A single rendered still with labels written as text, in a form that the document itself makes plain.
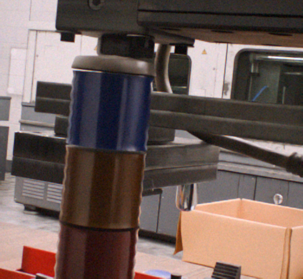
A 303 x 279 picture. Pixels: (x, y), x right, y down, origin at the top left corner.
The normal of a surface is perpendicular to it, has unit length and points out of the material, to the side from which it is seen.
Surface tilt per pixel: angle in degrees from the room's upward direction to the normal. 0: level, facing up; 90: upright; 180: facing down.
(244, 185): 90
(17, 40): 90
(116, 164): 76
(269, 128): 90
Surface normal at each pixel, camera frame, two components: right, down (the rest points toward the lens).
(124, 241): 0.66, -0.15
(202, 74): -0.55, -0.01
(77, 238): -0.40, -0.24
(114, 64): 0.06, -0.26
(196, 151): 0.86, 0.11
